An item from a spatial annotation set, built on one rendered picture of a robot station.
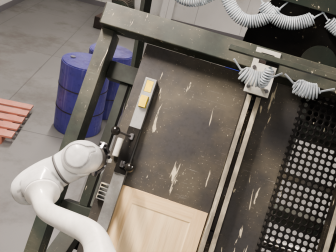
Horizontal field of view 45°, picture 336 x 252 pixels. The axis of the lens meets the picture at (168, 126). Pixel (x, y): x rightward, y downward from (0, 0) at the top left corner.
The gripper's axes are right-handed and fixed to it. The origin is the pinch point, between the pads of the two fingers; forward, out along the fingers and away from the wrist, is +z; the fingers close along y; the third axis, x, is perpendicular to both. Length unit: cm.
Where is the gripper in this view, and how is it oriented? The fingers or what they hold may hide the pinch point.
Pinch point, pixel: (106, 159)
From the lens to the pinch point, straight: 159.4
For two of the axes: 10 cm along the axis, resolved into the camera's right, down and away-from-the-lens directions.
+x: 9.5, 3.0, -1.0
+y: -3.1, 9.5, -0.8
